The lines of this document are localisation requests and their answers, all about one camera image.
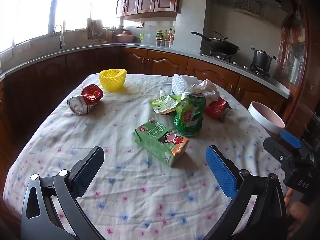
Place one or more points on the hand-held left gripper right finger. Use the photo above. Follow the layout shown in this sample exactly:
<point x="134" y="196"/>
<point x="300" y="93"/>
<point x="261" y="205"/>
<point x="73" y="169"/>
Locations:
<point x="221" y="172"/>

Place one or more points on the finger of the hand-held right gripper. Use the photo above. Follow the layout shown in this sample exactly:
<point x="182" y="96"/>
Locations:
<point x="291" y="138"/>
<point x="277" y="152"/>

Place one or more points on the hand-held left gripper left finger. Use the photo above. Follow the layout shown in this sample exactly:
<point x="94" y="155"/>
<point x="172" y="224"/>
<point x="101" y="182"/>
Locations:
<point x="85" y="172"/>

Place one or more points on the green spouted drink pouch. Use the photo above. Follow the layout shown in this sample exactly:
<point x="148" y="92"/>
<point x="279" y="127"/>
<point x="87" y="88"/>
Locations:
<point x="162" y="103"/>

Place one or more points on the person's right hand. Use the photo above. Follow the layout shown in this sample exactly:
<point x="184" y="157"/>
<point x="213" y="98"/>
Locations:
<point x="298" y="215"/>

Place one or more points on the crushed green can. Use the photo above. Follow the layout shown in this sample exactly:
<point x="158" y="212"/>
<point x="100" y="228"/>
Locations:
<point x="188" y="116"/>

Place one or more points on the green drink carton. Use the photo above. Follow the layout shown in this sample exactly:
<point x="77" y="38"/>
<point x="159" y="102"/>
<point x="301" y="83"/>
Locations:
<point x="160" y="141"/>

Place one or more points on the glass door cabinet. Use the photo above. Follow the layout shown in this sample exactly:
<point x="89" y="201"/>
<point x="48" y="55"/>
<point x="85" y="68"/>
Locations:
<point x="297" y="62"/>

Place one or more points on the steel cooking pot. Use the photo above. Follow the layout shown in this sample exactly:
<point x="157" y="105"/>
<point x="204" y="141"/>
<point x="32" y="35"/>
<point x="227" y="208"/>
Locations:
<point x="261" y="60"/>

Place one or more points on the crumpled white tissue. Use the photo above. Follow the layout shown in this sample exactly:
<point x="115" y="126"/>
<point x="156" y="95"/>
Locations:
<point x="206" y="87"/>

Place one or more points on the yellow foam fruit net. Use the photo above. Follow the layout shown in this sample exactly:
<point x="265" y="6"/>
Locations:
<point x="111" y="80"/>

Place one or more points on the white foam fruit net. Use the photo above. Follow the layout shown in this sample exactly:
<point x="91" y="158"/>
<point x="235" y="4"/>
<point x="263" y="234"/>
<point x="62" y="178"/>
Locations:
<point x="180" y="83"/>

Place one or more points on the gas stove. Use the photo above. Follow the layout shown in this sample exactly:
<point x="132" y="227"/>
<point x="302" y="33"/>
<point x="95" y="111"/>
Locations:
<point x="225" y="57"/>

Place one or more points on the black wok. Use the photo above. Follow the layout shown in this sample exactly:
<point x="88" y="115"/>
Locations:
<point x="223" y="46"/>

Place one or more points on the wooden base cabinets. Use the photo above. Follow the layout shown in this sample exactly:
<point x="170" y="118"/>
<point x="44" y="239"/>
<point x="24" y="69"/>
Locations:
<point x="162" y="62"/>

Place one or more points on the grey kitchen countertop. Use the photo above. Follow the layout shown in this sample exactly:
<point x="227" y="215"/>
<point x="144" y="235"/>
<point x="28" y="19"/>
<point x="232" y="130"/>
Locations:
<point x="175" y="51"/>

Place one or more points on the chrome faucet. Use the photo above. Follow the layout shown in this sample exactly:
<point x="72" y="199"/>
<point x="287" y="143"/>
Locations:
<point x="61" y="40"/>

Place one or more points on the pink basin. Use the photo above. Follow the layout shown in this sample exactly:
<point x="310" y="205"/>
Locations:
<point x="123" y="38"/>

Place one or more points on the kitchen utensil rack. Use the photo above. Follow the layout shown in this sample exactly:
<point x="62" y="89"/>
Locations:
<point x="96" y="31"/>

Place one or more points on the steel range hood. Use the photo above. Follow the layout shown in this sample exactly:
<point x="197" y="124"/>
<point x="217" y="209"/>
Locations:
<point x="250" y="2"/>

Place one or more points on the orange drink bottle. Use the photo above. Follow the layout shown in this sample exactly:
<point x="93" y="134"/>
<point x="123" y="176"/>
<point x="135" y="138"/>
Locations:
<point x="166" y="35"/>

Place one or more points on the kitchen window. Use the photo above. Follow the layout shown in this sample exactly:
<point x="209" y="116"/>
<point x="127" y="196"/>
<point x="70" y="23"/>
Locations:
<point x="37" y="10"/>

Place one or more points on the wall socket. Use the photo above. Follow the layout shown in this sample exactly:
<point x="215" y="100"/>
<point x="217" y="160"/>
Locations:
<point x="140" y="25"/>

